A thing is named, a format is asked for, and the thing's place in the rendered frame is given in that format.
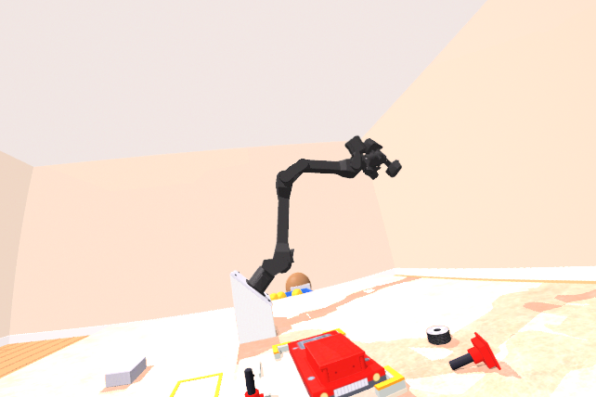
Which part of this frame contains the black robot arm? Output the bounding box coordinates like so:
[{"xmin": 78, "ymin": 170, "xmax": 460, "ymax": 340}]
[{"xmin": 246, "ymin": 135, "xmax": 382, "ymax": 297}]

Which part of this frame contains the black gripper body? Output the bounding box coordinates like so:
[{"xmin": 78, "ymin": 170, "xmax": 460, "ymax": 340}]
[{"xmin": 364, "ymin": 138, "xmax": 402, "ymax": 178}]

